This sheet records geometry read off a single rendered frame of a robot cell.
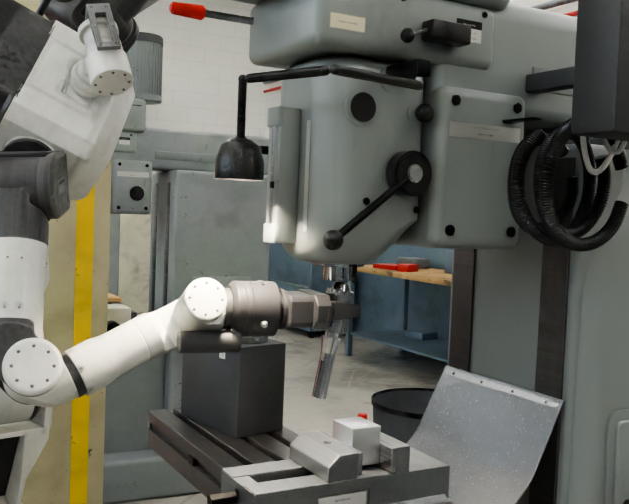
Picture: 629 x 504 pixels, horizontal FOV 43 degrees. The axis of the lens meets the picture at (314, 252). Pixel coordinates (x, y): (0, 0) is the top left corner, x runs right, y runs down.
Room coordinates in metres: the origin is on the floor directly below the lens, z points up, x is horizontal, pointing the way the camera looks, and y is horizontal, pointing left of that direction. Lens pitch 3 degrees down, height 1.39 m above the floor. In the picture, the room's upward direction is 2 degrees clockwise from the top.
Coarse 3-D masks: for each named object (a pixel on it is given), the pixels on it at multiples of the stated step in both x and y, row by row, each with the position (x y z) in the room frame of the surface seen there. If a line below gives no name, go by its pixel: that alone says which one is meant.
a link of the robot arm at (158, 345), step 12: (156, 312) 1.23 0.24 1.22; (168, 312) 1.24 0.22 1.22; (144, 324) 1.16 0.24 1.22; (156, 324) 1.22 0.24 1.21; (168, 324) 1.23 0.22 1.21; (144, 336) 1.15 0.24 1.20; (156, 336) 1.15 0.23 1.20; (168, 336) 1.22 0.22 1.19; (156, 348) 1.16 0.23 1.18; (168, 348) 1.21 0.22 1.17
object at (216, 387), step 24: (264, 336) 1.64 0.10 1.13; (192, 360) 1.71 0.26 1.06; (216, 360) 1.64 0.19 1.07; (240, 360) 1.58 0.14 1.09; (264, 360) 1.62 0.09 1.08; (192, 384) 1.71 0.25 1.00; (216, 384) 1.64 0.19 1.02; (240, 384) 1.58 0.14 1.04; (264, 384) 1.62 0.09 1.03; (192, 408) 1.71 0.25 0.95; (216, 408) 1.64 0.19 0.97; (240, 408) 1.58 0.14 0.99; (264, 408) 1.62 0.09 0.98; (240, 432) 1.58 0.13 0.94; (264, 432) 1.62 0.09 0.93
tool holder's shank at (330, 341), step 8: (328, 336) 1.29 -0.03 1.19; (336, 336) 1.29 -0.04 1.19; (328, 344) 1.28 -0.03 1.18; (336, 344) 1.29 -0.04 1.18; (328, 352) 1.29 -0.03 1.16; (320, 360) 1.29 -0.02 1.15; (328, 360) 1.29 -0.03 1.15; (320, 368) 1.29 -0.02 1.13; (328, 368) 1.29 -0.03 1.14; (320, 376) 1.29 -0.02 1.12; (328, 376) 1.29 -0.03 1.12; (320, 384) 1.29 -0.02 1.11; (328, 384) 1.29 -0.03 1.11; (312, 392) 1.30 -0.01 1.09; (320, 392) 1.28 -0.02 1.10
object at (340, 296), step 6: (330, 288) 1.29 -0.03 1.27; (330, 294) 1.28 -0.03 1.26; (336, 294) 1.28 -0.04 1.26; (342, 294) 1.28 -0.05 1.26; (348, 294) 1.28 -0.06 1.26; (330, 300) 1.28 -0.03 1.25; (336, 300) 1.28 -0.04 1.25; (342, 300) 1.28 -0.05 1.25; (348, 300) 1.28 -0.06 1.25; (330, 324) 1.28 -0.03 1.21; (336, 324) 1.28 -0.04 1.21; (342, 324) 1.28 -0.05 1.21
